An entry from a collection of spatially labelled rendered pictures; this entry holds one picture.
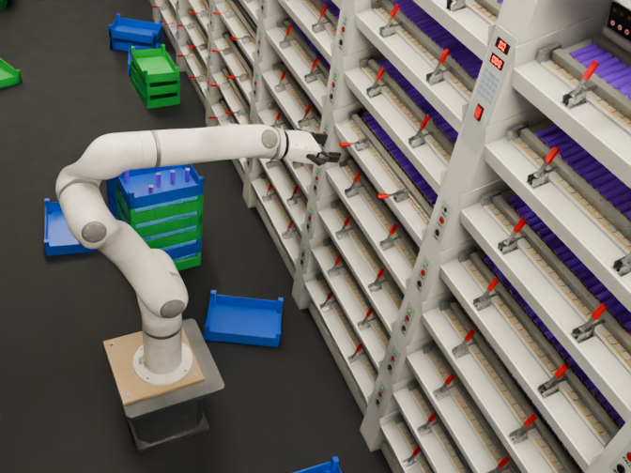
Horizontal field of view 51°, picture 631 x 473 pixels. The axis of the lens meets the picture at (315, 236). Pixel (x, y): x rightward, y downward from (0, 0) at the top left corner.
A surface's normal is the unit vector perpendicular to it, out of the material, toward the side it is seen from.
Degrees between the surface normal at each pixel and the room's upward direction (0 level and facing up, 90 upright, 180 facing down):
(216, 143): 60
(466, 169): 90
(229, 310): 0
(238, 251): 0
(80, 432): 0
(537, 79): 18
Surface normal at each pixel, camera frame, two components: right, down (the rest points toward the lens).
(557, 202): -0.15, -0.66
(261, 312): 0.15, -0.74
